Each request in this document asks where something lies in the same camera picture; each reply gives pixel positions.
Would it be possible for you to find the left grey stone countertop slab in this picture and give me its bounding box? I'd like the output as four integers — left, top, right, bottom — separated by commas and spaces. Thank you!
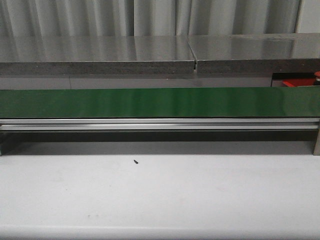
0, 36, 195, 76

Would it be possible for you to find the grey stone countertop slab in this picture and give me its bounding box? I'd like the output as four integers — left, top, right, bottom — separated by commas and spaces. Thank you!
0, 36, 195, 76
188, 33, 320, 74

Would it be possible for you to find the red plastic tray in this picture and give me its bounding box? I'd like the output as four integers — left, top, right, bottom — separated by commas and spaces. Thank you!
282, 78, 320, 87

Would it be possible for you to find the green conveyor belt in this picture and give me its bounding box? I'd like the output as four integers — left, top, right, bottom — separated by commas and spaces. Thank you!
0, 87, 320, 119

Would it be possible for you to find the right grey stone countertop slab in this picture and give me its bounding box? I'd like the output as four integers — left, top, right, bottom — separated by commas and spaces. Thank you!
188, 33, 320, 74

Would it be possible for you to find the right conveyor support leg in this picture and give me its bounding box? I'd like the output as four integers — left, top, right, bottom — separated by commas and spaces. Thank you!
309, 122, 320, 156

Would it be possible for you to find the grey pleated curtain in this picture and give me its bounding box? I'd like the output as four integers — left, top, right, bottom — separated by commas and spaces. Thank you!
0, 0, 301, 37

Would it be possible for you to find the aluminium conveyor frame rail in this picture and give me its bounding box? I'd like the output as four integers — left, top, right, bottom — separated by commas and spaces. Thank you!
0, 117, 320, 131

